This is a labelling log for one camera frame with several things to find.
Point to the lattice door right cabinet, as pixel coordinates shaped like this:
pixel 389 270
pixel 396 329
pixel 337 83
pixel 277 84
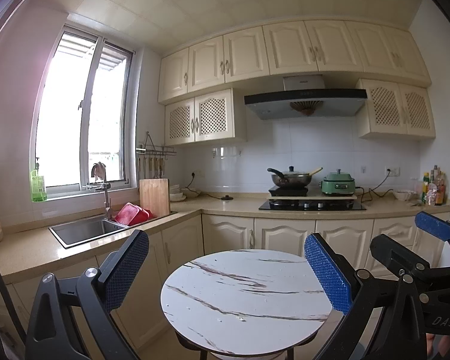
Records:
pixel 395 110

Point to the red plastic basket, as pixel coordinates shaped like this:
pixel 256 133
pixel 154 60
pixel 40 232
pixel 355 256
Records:
pixel 131 215

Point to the stainless steel sink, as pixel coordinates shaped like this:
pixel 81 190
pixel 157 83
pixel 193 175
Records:
pixel 81 231

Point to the window with white frame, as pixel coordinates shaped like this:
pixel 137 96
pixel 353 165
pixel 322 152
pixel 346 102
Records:
pixel 83 115

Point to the green dish soap bottle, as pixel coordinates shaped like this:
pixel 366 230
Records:
pixel 38 188

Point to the chrome kitchen faucet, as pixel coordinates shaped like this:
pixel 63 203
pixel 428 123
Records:
pixel 101 184

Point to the black range hood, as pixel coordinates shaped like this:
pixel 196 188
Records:
pixel 306 96

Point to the black wok with lid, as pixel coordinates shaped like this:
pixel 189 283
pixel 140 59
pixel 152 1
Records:
pixel 292 179

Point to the black gas stove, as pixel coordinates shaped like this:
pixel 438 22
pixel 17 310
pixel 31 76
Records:
pixel 313 203

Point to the round white marble table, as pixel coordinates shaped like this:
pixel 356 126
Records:
pixel 245 304

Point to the wooden cutting board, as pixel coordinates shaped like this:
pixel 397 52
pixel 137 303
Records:
pixel 154 196

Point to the stacked white bowls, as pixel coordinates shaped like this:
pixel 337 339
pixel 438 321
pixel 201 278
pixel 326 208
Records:
pixel 176 194

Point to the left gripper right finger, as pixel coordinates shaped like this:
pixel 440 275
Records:
pixel 326 265

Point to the wall utensil rack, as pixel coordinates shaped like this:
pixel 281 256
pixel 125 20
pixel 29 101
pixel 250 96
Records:
pixel 151 159

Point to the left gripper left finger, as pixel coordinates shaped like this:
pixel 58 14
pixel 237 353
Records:
pixel 120 269

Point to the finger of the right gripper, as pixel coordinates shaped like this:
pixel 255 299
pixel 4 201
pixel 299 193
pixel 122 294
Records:
pixel 433 225
pixel 396 257

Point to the condiment bottles group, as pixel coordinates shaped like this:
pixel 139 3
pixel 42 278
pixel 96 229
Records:
pixel 433 191

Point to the upper cream wall cabinets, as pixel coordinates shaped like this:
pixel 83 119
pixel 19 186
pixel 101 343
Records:
pixel 203 86

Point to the green electric cooker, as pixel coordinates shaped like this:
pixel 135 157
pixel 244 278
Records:
pixel 338 183

